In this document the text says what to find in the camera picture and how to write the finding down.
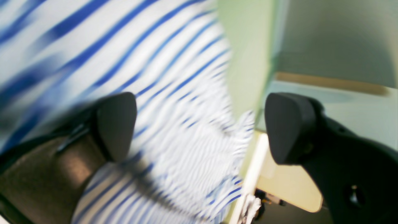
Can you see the white plastic bin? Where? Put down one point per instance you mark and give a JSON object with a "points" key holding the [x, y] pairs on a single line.
{"points": [[370, 111]]}

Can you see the blue white striped t-shirt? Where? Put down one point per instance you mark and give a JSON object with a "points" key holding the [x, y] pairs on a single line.
{"points": [[59, 57]]}

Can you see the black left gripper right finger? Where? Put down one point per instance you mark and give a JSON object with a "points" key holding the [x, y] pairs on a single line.
{"points": [[356, 176]]}

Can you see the green table cloth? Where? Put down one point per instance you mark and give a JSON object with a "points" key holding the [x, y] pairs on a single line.
{"points": [[248, 26]]}

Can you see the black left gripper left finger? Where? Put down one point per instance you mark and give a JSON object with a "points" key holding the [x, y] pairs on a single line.
{"points": [[42, 180]]}

